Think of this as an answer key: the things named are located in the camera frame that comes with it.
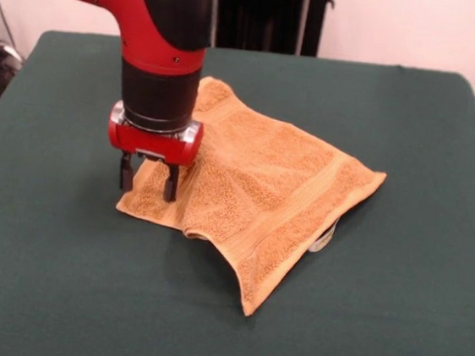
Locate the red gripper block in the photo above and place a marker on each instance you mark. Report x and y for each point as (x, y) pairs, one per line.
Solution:
(151, 145)

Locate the tan terry towel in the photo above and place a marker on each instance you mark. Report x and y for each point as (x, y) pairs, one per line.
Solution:
(271, 181)

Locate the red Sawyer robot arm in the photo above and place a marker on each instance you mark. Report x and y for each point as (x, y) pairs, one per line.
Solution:
(152, 20)

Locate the dark green table cloth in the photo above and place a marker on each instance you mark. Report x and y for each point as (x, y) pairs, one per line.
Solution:
(43, 251)

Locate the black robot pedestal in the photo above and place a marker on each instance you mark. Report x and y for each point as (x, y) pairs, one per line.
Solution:
(271, 16)

